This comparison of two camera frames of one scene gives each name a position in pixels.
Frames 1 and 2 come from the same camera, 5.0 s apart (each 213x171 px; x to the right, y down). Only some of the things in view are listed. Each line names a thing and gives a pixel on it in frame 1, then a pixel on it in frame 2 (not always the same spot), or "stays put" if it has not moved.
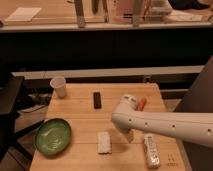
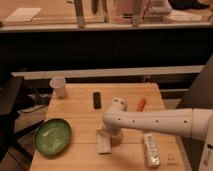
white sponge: x=104 y=142 stays put
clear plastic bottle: x=151 y=149 stays put
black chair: x=10 y=97 stays put
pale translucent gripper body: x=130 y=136 -> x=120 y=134
